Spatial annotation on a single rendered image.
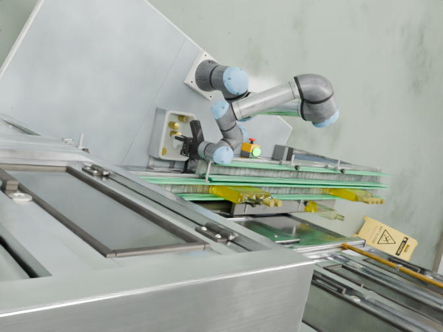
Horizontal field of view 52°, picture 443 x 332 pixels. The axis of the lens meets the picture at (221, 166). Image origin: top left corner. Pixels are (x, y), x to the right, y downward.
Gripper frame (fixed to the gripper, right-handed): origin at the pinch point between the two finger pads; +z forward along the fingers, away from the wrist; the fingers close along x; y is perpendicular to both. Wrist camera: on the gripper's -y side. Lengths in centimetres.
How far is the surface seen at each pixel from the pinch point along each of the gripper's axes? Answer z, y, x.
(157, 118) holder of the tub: 2.9, -6.8, -10.1
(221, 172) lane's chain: -7.4, 15.7, 25.4
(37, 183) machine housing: -84, -2, -96
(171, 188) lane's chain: -7.5, 23.5, -4.1
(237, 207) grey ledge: -7, 35, 41
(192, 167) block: -4.7, 14.1, 8.2
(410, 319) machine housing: -113, 39, 20
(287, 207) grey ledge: -7, 37, 84
